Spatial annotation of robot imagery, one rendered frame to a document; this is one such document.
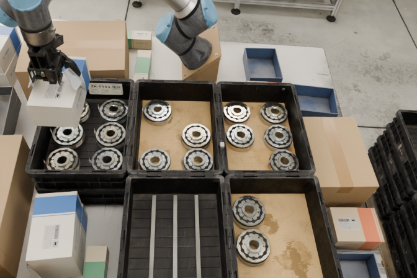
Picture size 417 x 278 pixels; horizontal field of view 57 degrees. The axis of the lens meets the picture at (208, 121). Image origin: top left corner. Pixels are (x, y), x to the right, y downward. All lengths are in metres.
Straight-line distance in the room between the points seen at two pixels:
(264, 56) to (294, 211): 0.86
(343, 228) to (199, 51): 0.87
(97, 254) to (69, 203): 0.18
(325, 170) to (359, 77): 1.80
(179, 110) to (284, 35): 1.92
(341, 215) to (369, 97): 1.69
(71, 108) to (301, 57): 1.24
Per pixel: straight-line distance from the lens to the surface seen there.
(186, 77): 1.67
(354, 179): 1.41
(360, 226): 1.43
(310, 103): 1.78
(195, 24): 1.50
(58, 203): 1.24
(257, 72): 1.84
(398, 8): 4.03
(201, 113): 1.46
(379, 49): 3.45
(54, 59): 1.07
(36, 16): 0.96
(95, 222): 1.39
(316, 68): 1.95
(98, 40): 1.66
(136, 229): 1.23
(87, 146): 1.40
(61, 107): 1.10
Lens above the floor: 1.96
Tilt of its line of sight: 52 degrees down
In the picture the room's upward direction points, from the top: 8 degrees clockwise
